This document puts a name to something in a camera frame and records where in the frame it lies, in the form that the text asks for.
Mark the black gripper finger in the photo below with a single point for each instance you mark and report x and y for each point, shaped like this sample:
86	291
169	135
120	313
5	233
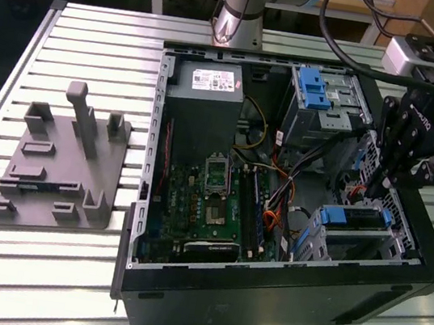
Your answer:
428	173
391	147

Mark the metal disk bay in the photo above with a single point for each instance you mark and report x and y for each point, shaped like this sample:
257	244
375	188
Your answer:
352	244

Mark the black RAM slot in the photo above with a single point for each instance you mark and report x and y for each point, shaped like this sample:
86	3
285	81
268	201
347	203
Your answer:
243	211

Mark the metal drive cage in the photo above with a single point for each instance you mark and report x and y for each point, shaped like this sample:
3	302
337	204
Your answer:
308	127

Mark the blue drive cage latch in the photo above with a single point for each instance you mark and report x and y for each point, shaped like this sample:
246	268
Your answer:
313	89

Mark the CPU socket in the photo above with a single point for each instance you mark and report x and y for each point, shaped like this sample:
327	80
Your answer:
215	214

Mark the grey power supply unit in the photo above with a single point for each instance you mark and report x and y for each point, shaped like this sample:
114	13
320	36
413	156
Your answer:
201	119

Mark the black open PC case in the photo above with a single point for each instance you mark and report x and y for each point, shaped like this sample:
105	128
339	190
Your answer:
261	304

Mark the black graphics card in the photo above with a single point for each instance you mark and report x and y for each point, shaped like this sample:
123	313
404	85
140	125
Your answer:
210	249

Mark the green motherboard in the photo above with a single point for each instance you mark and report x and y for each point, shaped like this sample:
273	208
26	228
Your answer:
182	206

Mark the grey plastic parts rack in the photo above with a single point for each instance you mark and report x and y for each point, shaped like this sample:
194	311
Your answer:
68	173

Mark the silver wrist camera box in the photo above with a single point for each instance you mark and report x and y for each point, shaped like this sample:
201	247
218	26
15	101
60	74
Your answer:
398	56

